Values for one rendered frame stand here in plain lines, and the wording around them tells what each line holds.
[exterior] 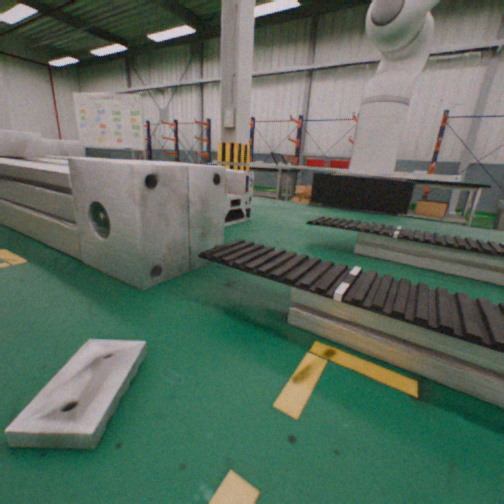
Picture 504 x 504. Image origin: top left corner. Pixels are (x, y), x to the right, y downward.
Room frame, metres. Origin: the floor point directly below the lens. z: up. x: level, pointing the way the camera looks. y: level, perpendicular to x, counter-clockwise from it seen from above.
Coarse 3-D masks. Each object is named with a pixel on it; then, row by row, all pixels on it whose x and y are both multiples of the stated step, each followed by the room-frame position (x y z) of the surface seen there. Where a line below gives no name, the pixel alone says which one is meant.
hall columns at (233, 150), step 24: (240, 0) 3.64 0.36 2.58; (240, 24) 3.64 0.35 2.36; (240, 48) 3.65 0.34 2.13; (240, 72) 3.66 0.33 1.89; (0, 96) 7.86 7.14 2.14; (240, 96) 3.68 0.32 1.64; (0, 120) 7.77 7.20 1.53; (240, 120) 3.70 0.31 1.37; (240, 144) 3.68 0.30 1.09; (240, 168) 3.70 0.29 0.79
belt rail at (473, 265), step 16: (368, 240) 0.31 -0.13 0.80; (384, 240) 0.30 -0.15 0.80; (400, 240) 0.29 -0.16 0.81; (384, 256) 0.30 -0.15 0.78; (400, 256) 0.29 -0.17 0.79; (416, 256) 0.28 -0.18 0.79; (432, 256) 0.28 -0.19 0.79; (448, 256) 0.27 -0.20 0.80; (464, 256) 0.26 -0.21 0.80; (480, 256) 0.25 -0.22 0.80; (496, 256) 0.25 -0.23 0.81; (448, 272) 0.26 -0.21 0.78; (464, 272) 0.26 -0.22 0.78; (480, 272) 0.25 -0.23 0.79; (496, 272) 0.24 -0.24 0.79
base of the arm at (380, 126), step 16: (368, 112) 0.77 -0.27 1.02; (384, 112) 0.74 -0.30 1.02; (400, 112) 0.74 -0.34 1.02; (368, 128) 0.76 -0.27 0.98; (384, 128) 0.74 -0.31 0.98; (400, 128) 0.75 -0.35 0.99; (368, 144) 0.75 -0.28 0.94; (384, 144) 0.74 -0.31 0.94; (352, 160) 0.79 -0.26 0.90; (368, 160) 0.75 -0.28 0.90; (384, 160) 0.74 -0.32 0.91; (368, 176) 0.71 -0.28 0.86; (384, 176) 0.70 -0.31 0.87
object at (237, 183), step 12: (48, 156) 0.67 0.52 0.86; (60, 156) 0.65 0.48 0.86; (72, 156) 0.75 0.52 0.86; (228, 180) 0.47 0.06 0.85; (240, 180) 0.46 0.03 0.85; (228, 192) 0.47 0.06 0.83; (240, 192) 0.46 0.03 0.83; (252, 192) 0.48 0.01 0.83; (228, 204) 0.42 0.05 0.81; (240, 204) 0.45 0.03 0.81; (228, 216) 0.47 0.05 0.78; (240, 216) 0.46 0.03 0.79
